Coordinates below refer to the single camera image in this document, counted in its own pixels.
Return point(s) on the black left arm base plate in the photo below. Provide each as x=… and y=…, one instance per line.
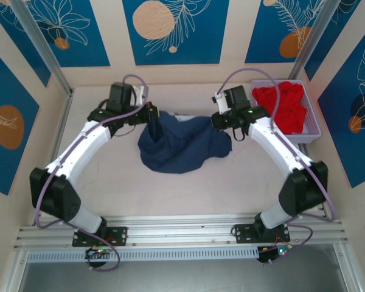
x=118, y=235

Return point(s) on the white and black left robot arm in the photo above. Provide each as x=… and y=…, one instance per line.
x=79, y=152

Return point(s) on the red crumpled t-shirt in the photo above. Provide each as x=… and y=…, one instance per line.
x=292, y=112

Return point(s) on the blue panel white flower drawing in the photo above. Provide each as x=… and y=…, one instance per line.
x=88, y=36

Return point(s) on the right circuit board with LED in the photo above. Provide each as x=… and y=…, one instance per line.
x=272, y=254

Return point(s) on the blue panel white fern drawing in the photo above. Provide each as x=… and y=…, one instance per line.
x=261, y=30

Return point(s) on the aluminium mounting rail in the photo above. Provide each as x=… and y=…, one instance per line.
x=176, y=231

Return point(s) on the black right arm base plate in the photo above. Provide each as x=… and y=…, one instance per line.
x=243, y=234

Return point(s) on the blue panel large peach circle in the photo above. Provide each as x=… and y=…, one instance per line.
x=200, y=45

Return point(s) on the aluminium frame post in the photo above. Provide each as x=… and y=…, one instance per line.
x=313, y=36
x=42, y=45

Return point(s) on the aluminium lower frame bar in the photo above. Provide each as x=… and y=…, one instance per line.
x=15, y=272
x=348, y=270

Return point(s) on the blue panel orange oval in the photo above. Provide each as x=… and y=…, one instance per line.
x=18, y=158

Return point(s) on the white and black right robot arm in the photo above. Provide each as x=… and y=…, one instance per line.
x=280, y=143

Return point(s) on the left circuit board with LED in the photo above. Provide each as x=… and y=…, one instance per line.
x=98, y=251

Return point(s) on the navy blue t-shirt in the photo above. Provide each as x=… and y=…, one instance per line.
x=182, y=146

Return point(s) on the circuit board with led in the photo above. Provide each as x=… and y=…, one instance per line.
x=98, y=251
x=272, y=254

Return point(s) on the lavender perforated plastic basket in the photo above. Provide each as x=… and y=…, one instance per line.
x=292, y=138

